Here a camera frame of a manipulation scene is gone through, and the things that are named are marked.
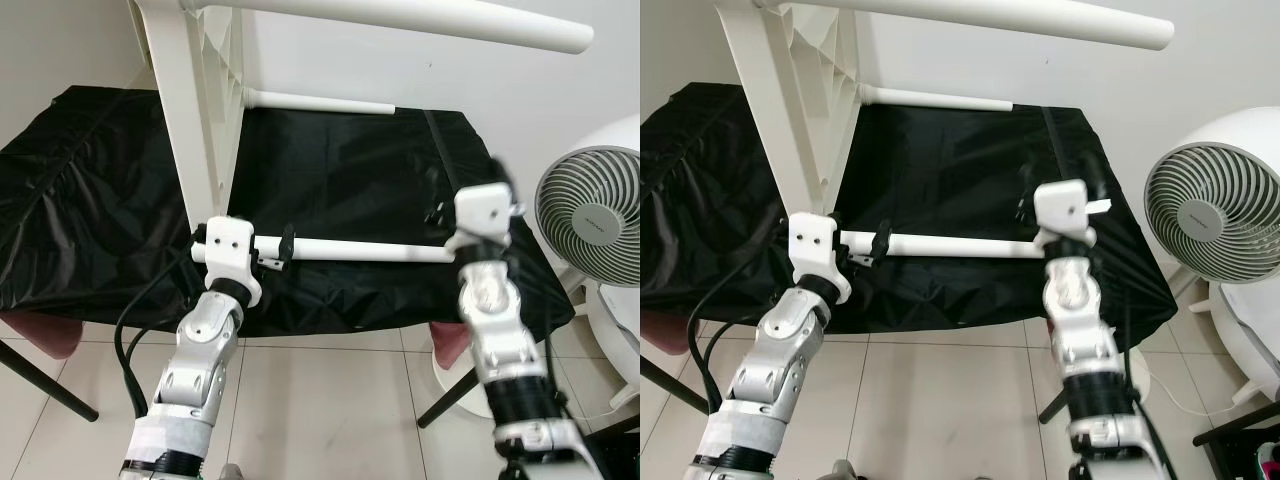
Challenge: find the white plastic table leg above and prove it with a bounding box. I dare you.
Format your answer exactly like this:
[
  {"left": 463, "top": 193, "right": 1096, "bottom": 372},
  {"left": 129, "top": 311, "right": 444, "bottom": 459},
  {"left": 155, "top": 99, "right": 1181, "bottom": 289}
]
[
  {"left": 243, "top": 87, "right": 398, "bottom": 115},
  {"left": 180, "top": 0, "right": 597, "bottom": 55},
  {"left": 838, "top": 229, "right": 1047, "bottom": 260},
  {"left": 763, "top": 0, "right": 1177, "bottom": 52},
  {"left": 857, "top": 84, "right": 1014, "bottom": 112},
  {"left": 252, "top": 234, "right": 454, "bottom": 265}
]

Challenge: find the white plastic table top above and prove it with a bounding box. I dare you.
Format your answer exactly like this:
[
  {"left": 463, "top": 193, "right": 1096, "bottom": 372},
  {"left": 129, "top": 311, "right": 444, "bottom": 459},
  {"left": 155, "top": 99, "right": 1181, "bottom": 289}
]
[
  {"left": 711, "top": 0, "right": 864, "bottom": 237},
  {"left": 127, "top": 0, "right": 249, "bottom": 237}
]

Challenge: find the black tablecloth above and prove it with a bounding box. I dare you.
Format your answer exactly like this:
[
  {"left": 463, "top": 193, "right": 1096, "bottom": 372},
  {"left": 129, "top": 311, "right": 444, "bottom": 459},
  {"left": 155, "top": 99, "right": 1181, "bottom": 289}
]
[
  {"left": 640, "top": 81, "right": 1180, "bottom": 335},
  {"left": 0, "top": 85, "right": 577, "bottom": 337}
]

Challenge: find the white standing fan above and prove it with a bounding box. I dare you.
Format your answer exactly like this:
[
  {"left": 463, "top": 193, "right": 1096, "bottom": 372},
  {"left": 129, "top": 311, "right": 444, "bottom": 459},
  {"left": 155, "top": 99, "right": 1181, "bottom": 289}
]
[
  {"left": 532, "top": 113, "right": 641, "bottom": 413},
  {"left": 1142, "top": 104, "right": 1280, "bottom": 407}
]

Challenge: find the pink plastic object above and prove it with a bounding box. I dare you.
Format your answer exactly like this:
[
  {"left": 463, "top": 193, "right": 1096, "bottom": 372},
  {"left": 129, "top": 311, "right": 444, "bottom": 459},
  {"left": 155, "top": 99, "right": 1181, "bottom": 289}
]
[{"left": 431, "top": 321, "right": 473, "bottom": 367}]

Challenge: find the white round plastic object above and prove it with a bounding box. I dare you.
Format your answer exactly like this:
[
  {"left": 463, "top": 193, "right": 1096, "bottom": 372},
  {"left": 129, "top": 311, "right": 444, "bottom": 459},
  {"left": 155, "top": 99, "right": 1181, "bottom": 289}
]
[{"left": 432, "top": 322, "right": 493, "bottom": 423}]

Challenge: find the red plastic stool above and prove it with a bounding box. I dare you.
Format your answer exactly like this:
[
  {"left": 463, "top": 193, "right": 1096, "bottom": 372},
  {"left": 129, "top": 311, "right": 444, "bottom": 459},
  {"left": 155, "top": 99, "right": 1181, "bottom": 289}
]
[
  {"left": 640, "top": 309, "right": 693, "bottom": 357},
  {"left": 0, "top": 310, "right": 83, "bottom": 361}
]

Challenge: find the black low furniture base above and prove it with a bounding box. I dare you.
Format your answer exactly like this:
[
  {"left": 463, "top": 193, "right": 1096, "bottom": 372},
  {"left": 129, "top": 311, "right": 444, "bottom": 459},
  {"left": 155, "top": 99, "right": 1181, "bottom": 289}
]
[
  {"left": 588, "top": 413, "right": 641, "bottom": 480},
  {"left": 1193, "top": 400, "right": 1280, "bottom": 480}
]

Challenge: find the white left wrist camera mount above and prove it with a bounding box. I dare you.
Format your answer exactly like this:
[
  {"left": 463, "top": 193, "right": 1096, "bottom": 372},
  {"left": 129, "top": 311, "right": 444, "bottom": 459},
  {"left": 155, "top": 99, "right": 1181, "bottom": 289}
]
[
  {"left": 191, "top": 216, "right": 264, "bottom": 307},
  {"left": 787, "top": 212, "right": 854, "bottom": 305}
]

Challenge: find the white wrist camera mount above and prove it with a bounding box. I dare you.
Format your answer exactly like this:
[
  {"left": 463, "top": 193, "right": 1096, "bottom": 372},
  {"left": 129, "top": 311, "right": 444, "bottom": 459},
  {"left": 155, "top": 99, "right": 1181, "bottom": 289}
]
[
  {"left": 1029, "top": 179, "right": 1114, "bottom": 252},
  {"left": 787, "top": 212, "right": 854, "bottom": 305},
  {"left": 444, "top": 184, "right": 527, "bottom": 264},
  {"left": 191, "top": 216, "right": 264, "bottom": 307}
]

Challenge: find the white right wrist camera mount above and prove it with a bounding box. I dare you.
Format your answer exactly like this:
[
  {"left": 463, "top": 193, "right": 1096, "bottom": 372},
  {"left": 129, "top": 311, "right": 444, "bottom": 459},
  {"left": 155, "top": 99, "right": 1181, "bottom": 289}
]
[
  {"left": 444, "top": 184, "right": 527, "bottom": 264},
  {"left": 1029, "top": 179, "right": 1114, "bottom": 252}
]

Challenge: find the white fan power cable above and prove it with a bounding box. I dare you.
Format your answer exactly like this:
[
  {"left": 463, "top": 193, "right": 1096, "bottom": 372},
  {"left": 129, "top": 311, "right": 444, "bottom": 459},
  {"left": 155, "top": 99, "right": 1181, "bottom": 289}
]
[
  {"left": 558, "top": 392, "right": 641, "bottom": 423},
  {"left": 1138, "top": 378, "right": 1218, "bottom": 418}
]

